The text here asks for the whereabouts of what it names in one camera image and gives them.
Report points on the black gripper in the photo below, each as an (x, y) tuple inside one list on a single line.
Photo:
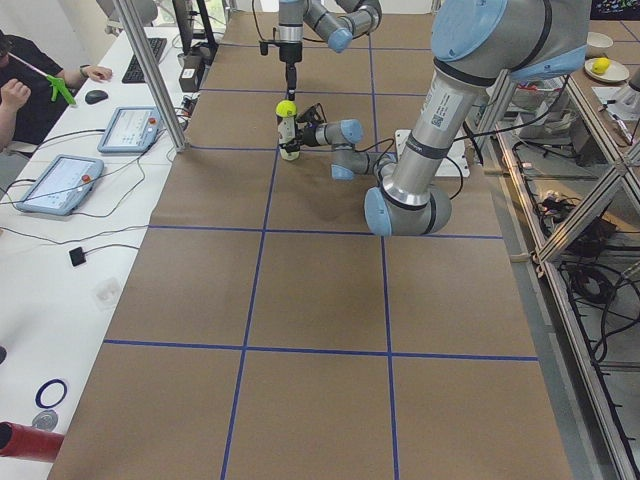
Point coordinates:
[(290, 54), (306, 135)]

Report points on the clear tennis ball can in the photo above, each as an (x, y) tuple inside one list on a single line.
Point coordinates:
[(286, 133)]

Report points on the yellow tennis ball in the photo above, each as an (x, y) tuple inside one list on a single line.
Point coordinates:
[(286, 109)]

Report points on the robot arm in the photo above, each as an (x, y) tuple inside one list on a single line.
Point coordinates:
[(472, 43), (360, 18)]

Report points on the black box with label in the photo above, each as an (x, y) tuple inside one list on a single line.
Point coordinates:
[(193, 69)]

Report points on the black computer monitor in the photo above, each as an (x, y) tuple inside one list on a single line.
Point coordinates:
[(186, 14)]

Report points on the teach pendant far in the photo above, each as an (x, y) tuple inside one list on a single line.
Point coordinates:
[(131, 130)]

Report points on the teach pendant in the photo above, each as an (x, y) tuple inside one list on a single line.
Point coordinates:
[(131, 130), (62, 187)]

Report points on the black computer mouse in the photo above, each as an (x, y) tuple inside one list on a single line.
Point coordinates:
[(95, 96)]

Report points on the green grabber tool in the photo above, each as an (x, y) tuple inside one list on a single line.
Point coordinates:
[(57, 84)]

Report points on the teach pendant near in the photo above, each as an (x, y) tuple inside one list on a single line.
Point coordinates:
[(62, 187)]

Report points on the small black square puck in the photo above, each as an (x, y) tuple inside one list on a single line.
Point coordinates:
[(78, 256)]

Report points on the person in black shirt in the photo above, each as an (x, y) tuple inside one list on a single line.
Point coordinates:
[(27, 111)]

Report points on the yellow lemon on plate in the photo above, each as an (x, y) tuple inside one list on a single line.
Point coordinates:
[(600, 65)]

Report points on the white plate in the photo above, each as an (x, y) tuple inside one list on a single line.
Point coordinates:
[(615, 74)]

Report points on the red cylinder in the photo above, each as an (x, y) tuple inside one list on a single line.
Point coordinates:
[(29, 443)]

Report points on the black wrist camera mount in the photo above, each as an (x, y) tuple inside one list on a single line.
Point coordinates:
[(265, 45), (313, 115)]

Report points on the aluminium frame post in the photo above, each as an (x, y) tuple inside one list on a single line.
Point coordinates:
[(133, 26)]

